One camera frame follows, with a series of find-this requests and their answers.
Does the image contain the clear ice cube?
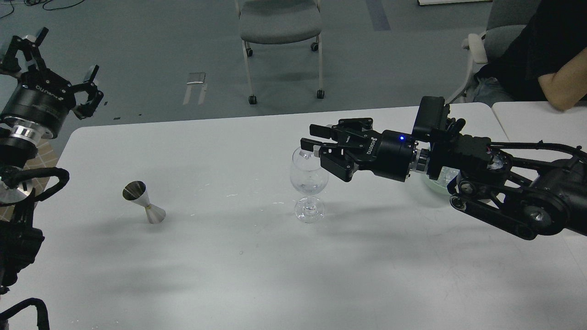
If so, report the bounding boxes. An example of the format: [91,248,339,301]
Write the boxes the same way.
[295,148,315,161]

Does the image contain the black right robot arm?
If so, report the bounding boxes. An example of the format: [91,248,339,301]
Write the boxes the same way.
[300,118,587,240]

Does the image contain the green bowl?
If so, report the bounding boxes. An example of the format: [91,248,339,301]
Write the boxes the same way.
[421,175,451,196]

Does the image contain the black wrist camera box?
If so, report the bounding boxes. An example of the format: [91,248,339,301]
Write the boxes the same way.
[411,96,449,142]

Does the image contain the grey white armchair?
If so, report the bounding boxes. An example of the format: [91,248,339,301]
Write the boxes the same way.
[447,0,540,103]

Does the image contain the silver floor plate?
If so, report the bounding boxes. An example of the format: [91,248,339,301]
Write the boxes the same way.
[186,72,207,85]

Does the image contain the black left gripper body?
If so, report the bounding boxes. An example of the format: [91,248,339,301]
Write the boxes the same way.
[1,71,75,139]

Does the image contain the black floor cables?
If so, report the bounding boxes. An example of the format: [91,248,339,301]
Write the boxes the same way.
[0,0,88,19]

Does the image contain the person black shirt torso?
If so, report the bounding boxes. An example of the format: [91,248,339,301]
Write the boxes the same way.
[472,0,587,106]

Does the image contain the beige checkered chair cushion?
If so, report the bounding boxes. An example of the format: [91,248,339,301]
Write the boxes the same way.
[24,139,59,195]

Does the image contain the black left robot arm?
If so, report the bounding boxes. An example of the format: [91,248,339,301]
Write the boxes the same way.
[0,27,104,295]

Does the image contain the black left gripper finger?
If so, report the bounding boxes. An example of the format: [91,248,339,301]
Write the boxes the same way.
[61,65,104,120]
[0,27,50,83]

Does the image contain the steel double jigger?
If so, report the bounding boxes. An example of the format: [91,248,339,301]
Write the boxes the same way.
[122,181,167,224]

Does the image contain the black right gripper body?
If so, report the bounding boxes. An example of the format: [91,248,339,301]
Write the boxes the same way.
[321,130,417,182]

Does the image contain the grey office chair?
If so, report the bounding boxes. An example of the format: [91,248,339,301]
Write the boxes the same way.
[234,0,325,105]

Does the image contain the person forearm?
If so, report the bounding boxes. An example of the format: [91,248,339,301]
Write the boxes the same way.
[537,49,587,111]

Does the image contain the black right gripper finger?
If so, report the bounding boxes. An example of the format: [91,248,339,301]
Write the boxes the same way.
[310,118,373,140]
[300,137,367,163]

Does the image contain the clear wine glass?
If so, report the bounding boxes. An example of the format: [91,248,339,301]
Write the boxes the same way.
[289,148,329,224]

